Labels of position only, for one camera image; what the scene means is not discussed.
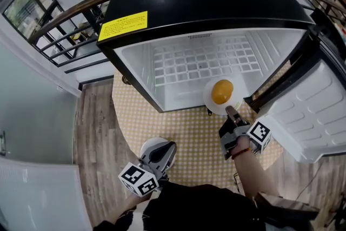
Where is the metal door handle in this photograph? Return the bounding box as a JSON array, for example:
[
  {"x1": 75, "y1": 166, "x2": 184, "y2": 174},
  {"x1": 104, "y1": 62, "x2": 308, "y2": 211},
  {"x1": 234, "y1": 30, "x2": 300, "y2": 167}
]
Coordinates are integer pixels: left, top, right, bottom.
[{"x1": 0, "y1": 129, "x2": 7, "y2": 156}]

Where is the person's right hand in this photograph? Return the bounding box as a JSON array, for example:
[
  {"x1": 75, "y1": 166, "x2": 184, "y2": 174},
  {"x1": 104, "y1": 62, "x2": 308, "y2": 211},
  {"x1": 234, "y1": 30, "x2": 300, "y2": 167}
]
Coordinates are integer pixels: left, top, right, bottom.
[{"x1": 232, "y1": 136, "x2": 252, "y2": 155}]

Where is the black railing with wooden handrail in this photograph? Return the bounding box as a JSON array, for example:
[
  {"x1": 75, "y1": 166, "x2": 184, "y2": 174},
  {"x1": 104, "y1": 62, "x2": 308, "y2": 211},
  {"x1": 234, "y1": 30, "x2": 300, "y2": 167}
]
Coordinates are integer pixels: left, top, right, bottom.
[{"x1": 28, "y1": 0, "x2": 346, "y2": 68}]

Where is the black framed window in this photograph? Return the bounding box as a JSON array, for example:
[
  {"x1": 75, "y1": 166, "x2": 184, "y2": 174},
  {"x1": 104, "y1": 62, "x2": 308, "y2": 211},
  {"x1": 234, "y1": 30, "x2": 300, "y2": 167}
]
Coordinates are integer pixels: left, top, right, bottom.
[{"x1": 2, "y1": 0, "x2": 66, "y2": 42}]

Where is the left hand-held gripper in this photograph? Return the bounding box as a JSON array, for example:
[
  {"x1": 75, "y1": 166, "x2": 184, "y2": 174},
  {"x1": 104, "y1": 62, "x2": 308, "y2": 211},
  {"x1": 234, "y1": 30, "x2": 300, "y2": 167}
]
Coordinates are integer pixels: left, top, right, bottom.
[{"x1": 117, "y1": 141, "x2": 177, "y2": 197}]

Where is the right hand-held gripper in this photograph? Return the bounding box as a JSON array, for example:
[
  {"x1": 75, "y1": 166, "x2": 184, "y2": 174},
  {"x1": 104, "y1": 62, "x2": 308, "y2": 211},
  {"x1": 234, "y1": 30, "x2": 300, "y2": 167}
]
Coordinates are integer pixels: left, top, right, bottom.
[{"x1": 218, "y1": 105, "x2": 272, "y2": 161}]

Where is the red bead bracelet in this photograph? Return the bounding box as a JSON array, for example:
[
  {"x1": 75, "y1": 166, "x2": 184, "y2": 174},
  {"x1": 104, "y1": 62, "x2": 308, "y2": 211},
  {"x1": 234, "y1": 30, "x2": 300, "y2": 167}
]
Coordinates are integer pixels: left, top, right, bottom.
[{"x1": 231, "y1": 147, "x2": 253, "y2": 161}]

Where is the person's left forearm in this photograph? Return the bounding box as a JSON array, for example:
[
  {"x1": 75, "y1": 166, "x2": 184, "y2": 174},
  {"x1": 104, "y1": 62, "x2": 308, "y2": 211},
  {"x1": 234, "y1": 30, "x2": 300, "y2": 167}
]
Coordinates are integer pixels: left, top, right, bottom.
[{"x1": 107, "y1": 189, "x2": 152, "y2": 225}]

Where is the frosted glass door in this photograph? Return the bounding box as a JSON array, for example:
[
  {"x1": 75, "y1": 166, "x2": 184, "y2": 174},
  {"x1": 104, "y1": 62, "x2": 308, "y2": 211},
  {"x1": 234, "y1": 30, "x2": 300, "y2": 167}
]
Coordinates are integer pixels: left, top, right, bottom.
[{"x1": 0, "y1": 35, "x2": 82, "y2": 165}]

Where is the person's right forearm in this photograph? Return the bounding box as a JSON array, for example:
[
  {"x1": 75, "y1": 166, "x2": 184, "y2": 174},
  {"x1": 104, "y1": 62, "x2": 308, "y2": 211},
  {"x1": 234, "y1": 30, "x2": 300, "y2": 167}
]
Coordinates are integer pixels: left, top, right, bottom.
[{"x1": 231, "y1": 153, "x2": 281, "y2": 200}]

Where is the person's black and white shirt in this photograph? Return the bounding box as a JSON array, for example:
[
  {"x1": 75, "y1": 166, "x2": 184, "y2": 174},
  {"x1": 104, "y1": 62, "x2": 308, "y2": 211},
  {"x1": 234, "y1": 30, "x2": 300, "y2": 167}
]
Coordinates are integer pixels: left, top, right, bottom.
[{"x1": 93, "y1": 181, "x2": 271, "y2": 231}]

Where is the yellow label sticker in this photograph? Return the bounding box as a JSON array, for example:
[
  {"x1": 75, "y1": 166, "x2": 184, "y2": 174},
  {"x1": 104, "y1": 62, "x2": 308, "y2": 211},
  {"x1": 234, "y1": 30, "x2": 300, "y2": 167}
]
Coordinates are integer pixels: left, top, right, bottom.
[{"x1": 97, "y1": 10, "x2": 149, "y2": 43}]

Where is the orange fruit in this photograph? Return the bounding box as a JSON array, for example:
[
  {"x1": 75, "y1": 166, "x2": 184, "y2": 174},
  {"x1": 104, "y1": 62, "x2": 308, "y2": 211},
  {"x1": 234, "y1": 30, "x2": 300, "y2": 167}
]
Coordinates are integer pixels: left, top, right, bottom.
[{"x1": 211, "y1": 79, "x2": 234, "y2": 105}]

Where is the white ribbed panel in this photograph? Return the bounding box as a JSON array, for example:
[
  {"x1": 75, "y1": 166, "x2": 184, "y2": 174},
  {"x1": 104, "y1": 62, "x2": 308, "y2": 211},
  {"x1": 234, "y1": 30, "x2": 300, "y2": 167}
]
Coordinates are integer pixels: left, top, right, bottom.
[{"x1": 0, "y1": 157, "x2": 91, "y2": 231}]

